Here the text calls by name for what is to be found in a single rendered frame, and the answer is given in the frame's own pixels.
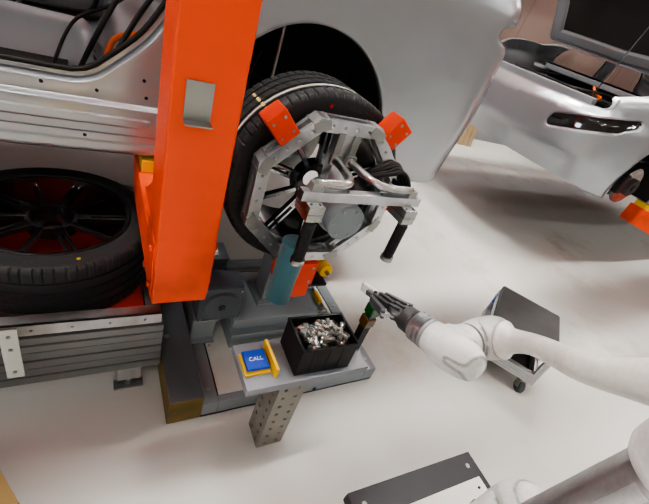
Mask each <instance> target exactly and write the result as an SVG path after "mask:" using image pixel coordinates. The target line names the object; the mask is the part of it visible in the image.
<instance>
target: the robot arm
mask: <svg viewBox="0 0 649 504"><path fill-rule="evenodd" d="M361 291H362V292H364V293H365V294H366V295H367V296H369V297H370V299H369V303H370V304H371V306H372V307H373V308H374V309H375V310H376V311H377V313H378V314H379V316H380V318H381V319H384V317H389V318H390V319H391V320H393V321H395V322H396V324H397V327H398V328H399V329H400V330H402V331H403V332H404V333H405V334H406V337H407V338H408V339H409V340H410V341H411V342H413V343H414V344H415V345H417V347H419V348H420V349H421V350H423V352H424V353H425V355H426V356H427V357H428V358H429V359H430V360H431V361H432V362H433V363H435V364H436V365H437V366H438V367H440V368H441V369H442V370H444V371H445V372H447V373H448V374H450V375H452V376H454V377H456V378H458V379H461V380H463V381H473V380H475V379H477V378H478V377H479V376H481V374H482V373H483V372H484V370H485V369H486V366H487V360H507V359H509V358H511V357H512V355H513V354H527V355H531V356H534V357H536V358H538V359H539V360H541V361H543V362H544V363H546V364H548V365H549V366H551V367H553V368H554V369H556V370H558V371H559V372H561V373H563V374H565V375H566V376H568V377H570V378H572V379H574V380H576V381H578V382H580V383H582V384H585V385H587V386H590V387H593V388H595V389H598V390H601V391H604V392H607V393H610V394H614V395H617V396H620V397H623V398H626V399H629V400H632V401H635V402H638V403H641V404H644V405H647V406H649V357H612V356H604V355H598V354H593V353H589V352H586V351H583V350H580V349H577V348H574V347H572V346H569V345H566V344H563V343H561V342H558V341H555V340H553V339H550V338H547V337H544V336H541V335H538V334H535V333H531V332H526V331H522V330H518V329H515V328H514V326H513V325H512V323H510V322H509V321H507V320H505V319H503V318H501V317H498V316H493V315H488V316H481V317H477V318H473V319H470V320H467V321H465V322H463V323H461V324H449V323H448V324H443V323H441V322H440V321H439V320H437V319H435V318H434V317H432V316H431V315H429V314H428V313H426V312H420V311H419V310H417V309H416V308H415V307H413V304H411V303H408V302H406V301H404V300H402V299H400V298H398V297H396V296H394V295H392V294H390V293H388V292H385V293H383V292H379V291H378V290H377V289H375V288H374V287H372V286H371V285H370V284H368V283H367V282H362V286H361ZM470 504H649V418H648V419H646V420H645V421H644V422H642V423H641V424H639V425H638V426H637V427H636V428H635V429H634V430H633V432H632V433H631V436H630V439H629V443H628V447H627V448H625V449H623V450H621V451H620V452H618V453H616V454H614V455H612V456H610V457H608V458H606V459H604V460H602V461H600V462H598V463H596V464H595V465H593V466H591V467H589V468H587V469H585V470H583V471H581V472H579V473H577V474H575V475H573V476H571V477H570V478H568V479H566V480H564V481H562V482H560V483H558V484H556V485H554V486H552V487H550V488H548V489H546V490H545V491H544V490H543V489H542V488H540V487H539V486H538V485H536V484H534V483H532V482H530V481H528V480H526V479H520V478H510V479H504V480H501V481H499V482H497V483H496V484H494V485H493V486H491V487H490V488H489V489H488V490H487V491H486V492H484V493H483V494H482V495H480V496H479V497H478V498H477V499H473V500H472V501H471V502H470Z"/></svg>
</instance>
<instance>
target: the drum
mask: <svg viewBox="0 0 649 504"><path fill-rule="evenodd" d="M321 203H322V204H323V206H324V207H325V212H324V216H323V218H322V220H321V223H319V224H320V226H321V227H322V228H323V229H324V230H325V231H327V232H328V234H329V235H330V236H331V237H332V238H334V239H339V240H340V239H346V238H348V237H350V236H352V235H353V234H355V233H356V232H357V231H358V230H359V228H360V227H361V225H362V223H363V220H364V215H363V212H362V210H361V209H360V208H359V207H358V204H345V203H327V202H321Z"/></svg>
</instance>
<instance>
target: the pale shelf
mask: <svg viewBox="0 0 649 504"><path fill-rule="evenodd" d="M268 341H269V344H270V346H271V349H272V351H273V354H274V356H275V359H276V361H277V364H278V366H279V369H280V371H279V373H278V376H277V378H274V377H273V374H272V371H271V369H270V371H271V372H270V373H268V374H262V375H257V376H252V377H246V378H245V376H244V373H243V370H242V367H241V364H240V361H239V358H238V355H239V354H241V353H242V351H249V350H256V349H262V346H263V343H264V341H260V342H253V343H246V344H239V345H233V346H232V350H231V352H232V355H233V359H234V362H235V365H236V368H237V371H238V374H239V378H240V381H241V384H242V387H243V390H244V393H245V397H249V396H254V395H259V394H263V393H268V392H273V391H277V390H282V389H287V388H291V387H296V386H300V385H305V384H310V383H314V382H319V381H324V380H328V379H333V378H338V377H342V376H347V375H352V374H356V373H361V372H365V371H366V370H367V368H368V365H367V363H366V361H365V360H364V358H363V356H362V355H361V353H360V351H359V350H358V351H355V353H354V355H353V357H352V359H351V360H350V362H349V364H348V366H347V367H342V368H336V369H331V370H325V371H319V372H313V373H307V374H302V375H296V376H294V375H293V373H292V370H291V368H290V365H289V363H288V360H287V358H286V355H285V353H284V350H283V348H282V345H281V343H280V341H281V339H274V340H268Z"/></svg>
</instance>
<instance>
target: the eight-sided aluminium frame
mask: <svg viewBox="0 0 649 504"><path fill-rule="evenodd" d="M296 126H297V127H298V129H299V131H300V134H298V135H297V136H295V137H294V138H293V139H291V140H290V141H288V142H287V143H285V144H284V145H283V146H280V144H279V143H278V142H277V140H276V139H273V140H272V141H270V142H269V143H268V144H266V145H265V146H263V147H260V149H259V150H258V151H256V152H255V153H254V155H253V159H252V160H251V162H252V164H251V168H250V173H249V177H248V182H247V186H246V191H245V195H244V200H243V204H242V207H241V213H240V216H241V218H242V220H243V222H244V224H245V226H246V227H247V228H248V230H249V231H251V232H252V233H253V235H254V236H255V237H256V238H257V239H258V240H259V241H260V242H261V243H262V244H263V245H264V246H265V248H266V249H267V250H268V251H269V252H270V253H271V254H272V255H273V257H274V258H275V259H276V258H277V255H278V252H279V249H280V247H281V244H282V243H279V242H278V240H277V239H276V238H275V237H274V236H273V235H272V233H271V232H270V231H269V230H268V229H267V228H266V226H265V225H264V224H263V223H262V222H261V221H260V219H259V214H260V210H261V206H262V202H263V198H264V194H265V190H266V186H267V182H268V178H269V174H270V170H271V168H272V167H274V166H275V165H277V164H278V163H279V162H281V161H282V160H284V159H285V158H287V157H288V156H289V155H291V154H292V153H294V152H295V151H297V150H298V149H299V148H301V147H302V146H304V145H305V144H307V143H308V142H309V141H311V140H312V139H314V138H315V137H317V136H318V135H320V134H321V133H322V132H329V133H335V134H339V133H342V134H346V135H348V136H354V137H355V136H361V137H362V138H366V139H369V141H370V144H371V146H372V149H373V151H374V153H375V156H376V158H377V161H378V163H380V162H382V161H384V160H387V159H393V160H394V157H393V154H392V151H391V149H390V146H389V144H388V142H387V141H386V139H385V137H386V136H387V135H386V134H385V132H384V130H383V128H381V127H380V126H379V125H378V124H376V123H375V122H374V121H369V120H368V119H367V120H363V119H358V118H353V117H348V116H342V115H337V114H332V113H326V112H324V111H316V110H315V111H313V112H312V113H310V114H308V115H306V117H305V118H303V119H302V120H300V121H299V122H298V123H296ZM311 131H312V132H311ZM299 139H300V140H299ZM286 148H287V149H286ZM270 150H271V151H270ZM275 156H276V157H275ZM393 178H397V176H393V177H386V178H379V180H380V181H382V182H384V183H387V184H390V185H393V184H392V183H391V182H392V179H393ZM386 208H387V206H383V205H368V206H367V209H366V211H365V213H364V220H363V223H362V225H361V227H360V228H359V230H358V231H357V232H356V233H355V234H353V235H352V236H350V237H348V238H346V239H340V240H339V239H334V238H332V237H331V238H330V239H329V240H327V241H326V242H323V243H310V244H309V247H308V250H307V252H306V255H305V261H306V260H324V261H325V260H331V259H332V258H334V257H337V255H338V254H340V253H341V252H342V251H344V250H345V249H347V248H348V247H350V246H351V245H353V244H354V243H356V242H357V241H358V240H360V239H361V238H363V237H364V236H366V235H367V234H369V233H370V232H373V231H374V229H376V228H377V227H378V225H379V224H380V222H381V219H382V216H383V214H384V212H385V210H386Z"/></svg>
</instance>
